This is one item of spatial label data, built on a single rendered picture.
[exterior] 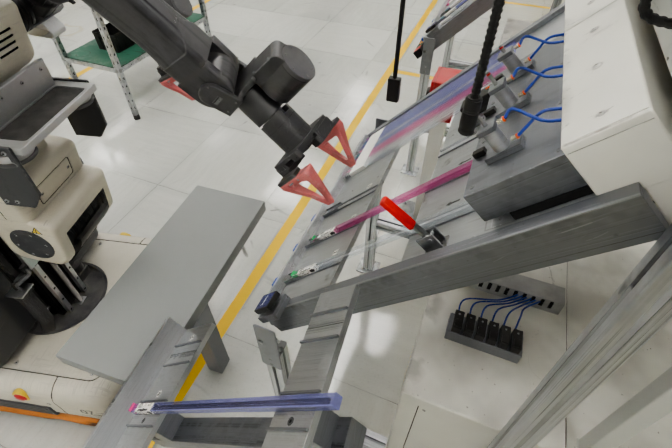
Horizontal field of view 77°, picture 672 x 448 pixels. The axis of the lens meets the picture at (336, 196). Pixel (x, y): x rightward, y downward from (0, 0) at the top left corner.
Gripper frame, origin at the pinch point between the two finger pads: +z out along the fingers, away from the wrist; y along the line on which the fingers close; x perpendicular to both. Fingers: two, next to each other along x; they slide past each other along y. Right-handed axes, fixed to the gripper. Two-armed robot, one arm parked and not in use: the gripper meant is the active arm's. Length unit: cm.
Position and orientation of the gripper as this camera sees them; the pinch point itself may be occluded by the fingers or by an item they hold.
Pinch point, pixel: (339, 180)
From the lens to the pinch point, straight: 67.9
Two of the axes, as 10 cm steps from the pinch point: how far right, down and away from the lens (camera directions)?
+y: 3.8, -6.5, 6.6
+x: -6.1, 3.6, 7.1
